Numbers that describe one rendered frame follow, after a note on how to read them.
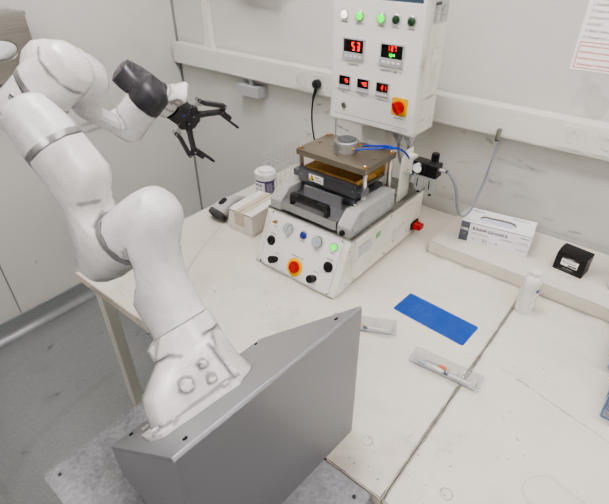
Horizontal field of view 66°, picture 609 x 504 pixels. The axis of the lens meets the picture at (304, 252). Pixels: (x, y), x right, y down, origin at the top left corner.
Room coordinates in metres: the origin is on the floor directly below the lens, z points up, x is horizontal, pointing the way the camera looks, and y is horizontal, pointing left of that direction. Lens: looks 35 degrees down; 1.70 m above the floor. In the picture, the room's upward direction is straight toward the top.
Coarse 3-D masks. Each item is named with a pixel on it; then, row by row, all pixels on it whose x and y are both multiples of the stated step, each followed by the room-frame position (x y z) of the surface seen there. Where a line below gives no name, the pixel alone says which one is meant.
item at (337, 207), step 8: (304, 192) 1.38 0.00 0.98; (312, 192) 1.35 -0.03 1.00; (320, 192) 1.33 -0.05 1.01; (288, 200) 1.35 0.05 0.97; (320, 200) 1.33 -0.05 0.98; (328, 200) 1.31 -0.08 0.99; (336, 200) 1.29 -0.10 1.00; (288, 208) 1.33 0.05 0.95; (296, 208) 1.31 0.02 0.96; (304, 208) 1.29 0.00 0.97; (312, 208) 1.29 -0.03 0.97; (336, 208) 1.29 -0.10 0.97; (344, 208) 1.29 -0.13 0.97; (304, 216) 1.28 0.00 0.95; (312, 216) 1.26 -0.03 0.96; (320, 216) 1.24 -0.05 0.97; (336, 216) 1.24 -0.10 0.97; (320, 224) 1.24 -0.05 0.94; (328, 224) 1.22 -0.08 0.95; (336, 224) 1.21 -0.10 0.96
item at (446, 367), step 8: (416, 352) 0.87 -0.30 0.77; (424, 352) 0.87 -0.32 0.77; (416, 360) 0.84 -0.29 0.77; (424, 360) 0.84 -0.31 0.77; (432, 360) 0.84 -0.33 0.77; (440, 360) 0.84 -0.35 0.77; (448, 360) 0.84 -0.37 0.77; (432, 368) 0.81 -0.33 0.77; (440, 368) 0.81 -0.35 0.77; (448, 368) 0.81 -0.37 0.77; (456, 368) 0.81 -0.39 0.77; (464, 368) 0.81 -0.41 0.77; (448, 376) 0.78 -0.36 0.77; (456, 376) 0.78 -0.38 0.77; (464, 376) 0.78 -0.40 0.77; (472, 376) 0.78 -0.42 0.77; (480, 376) 0.78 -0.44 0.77; (472, 384) 0.76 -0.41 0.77; (480, 384) 0.76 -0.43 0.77
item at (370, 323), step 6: (336, 312) 1.02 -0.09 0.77; (366, 318) 1.00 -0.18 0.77; (372, 318) 1.00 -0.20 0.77; (378, 318) 1.00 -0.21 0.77; (366, 324) 0.97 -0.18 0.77; (372, 324) 0.97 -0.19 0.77; (378, 324) 0.97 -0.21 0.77; (384, 324) 0.97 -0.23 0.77; (390, 324) 0.97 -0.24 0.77; (396, 324) 0.97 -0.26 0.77; (378, 330) 0.95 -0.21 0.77; (384, 330) 0.95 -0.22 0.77; (390, 330) 0.95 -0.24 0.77; (396, 330) 0.95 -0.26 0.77
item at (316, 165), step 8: (312, 168) 1.41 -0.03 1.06; (320, 168) 1.40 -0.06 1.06; (328, 168) 1.40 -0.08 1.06; (336, 168) 1.40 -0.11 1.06; (384, 168) 1.42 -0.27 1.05; (336, 176) 1.34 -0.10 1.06; (344, 176) 1.34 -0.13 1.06; (352, 176) 1.34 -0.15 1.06; (360, 176) 1.34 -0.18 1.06; (368, 176) 1.35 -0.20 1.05; (376, 176) 1.38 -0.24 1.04; (360, 184) 1.31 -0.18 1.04; (368, 184) 1.35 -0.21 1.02
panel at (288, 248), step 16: (272, 224) 1.34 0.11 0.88; (304, 224) 1.28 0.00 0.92; (288, 240) 1.28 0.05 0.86; (304, 240) 1.25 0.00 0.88; (336, 240) 1.19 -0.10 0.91; (288, 256) 1.26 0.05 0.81; (304, 256) 1.22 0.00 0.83; (320, 256) 1.19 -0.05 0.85; (336, 256) 1.17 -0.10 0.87; (288, 272) 1.23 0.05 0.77; (304, 272) 1.20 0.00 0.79; (320, 272) 1.17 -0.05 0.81; (320, 288) 1.14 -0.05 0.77
